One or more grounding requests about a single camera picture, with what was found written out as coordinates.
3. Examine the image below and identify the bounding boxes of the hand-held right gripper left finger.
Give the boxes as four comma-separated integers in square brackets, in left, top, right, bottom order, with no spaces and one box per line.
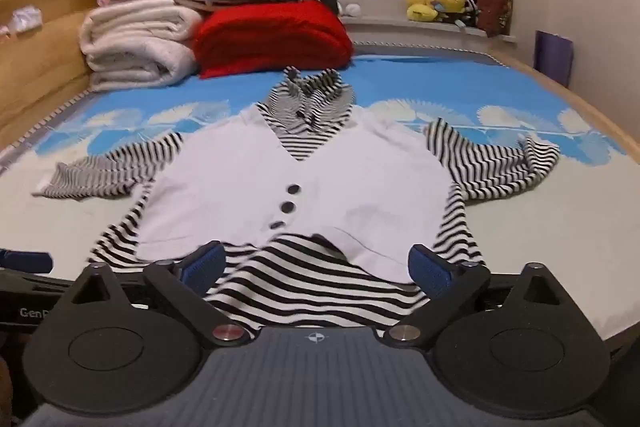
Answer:
[60,241,247,349]

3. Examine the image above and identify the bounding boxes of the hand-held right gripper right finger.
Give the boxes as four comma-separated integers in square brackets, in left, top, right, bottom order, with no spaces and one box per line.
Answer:
[383,244,569,351]

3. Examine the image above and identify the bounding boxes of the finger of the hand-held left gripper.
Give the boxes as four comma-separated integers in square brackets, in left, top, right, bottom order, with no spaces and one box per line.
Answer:
[0,249,54,274]

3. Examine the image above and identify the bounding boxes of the striped shirt with white vest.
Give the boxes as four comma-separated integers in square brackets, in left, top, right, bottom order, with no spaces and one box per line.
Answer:
[32,67,561,340]

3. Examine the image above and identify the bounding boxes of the cream folded quilt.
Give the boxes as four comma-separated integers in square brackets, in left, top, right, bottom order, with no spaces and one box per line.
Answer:
[80,0,211,92]

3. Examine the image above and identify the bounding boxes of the white crumpled tissue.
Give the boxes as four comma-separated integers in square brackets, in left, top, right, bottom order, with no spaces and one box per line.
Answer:
[7,6,42,34]

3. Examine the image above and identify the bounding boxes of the red folded blanket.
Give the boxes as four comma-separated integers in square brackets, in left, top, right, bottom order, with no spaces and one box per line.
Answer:
[194,0,355,80]

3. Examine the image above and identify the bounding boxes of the white window sill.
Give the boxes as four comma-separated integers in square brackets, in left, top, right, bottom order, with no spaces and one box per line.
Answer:
[342,0,516,45]

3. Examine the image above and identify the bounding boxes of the purple box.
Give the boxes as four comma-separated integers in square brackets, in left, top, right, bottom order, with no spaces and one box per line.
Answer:
[533,30,574,88]

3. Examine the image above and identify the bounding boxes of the yellow plush toy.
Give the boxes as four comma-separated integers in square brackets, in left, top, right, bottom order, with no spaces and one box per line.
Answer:
[432,0,470,26]
[406,0,442,24]

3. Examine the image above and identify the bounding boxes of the dark red cushion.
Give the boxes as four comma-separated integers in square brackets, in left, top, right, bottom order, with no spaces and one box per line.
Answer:
[475,0,514,38]

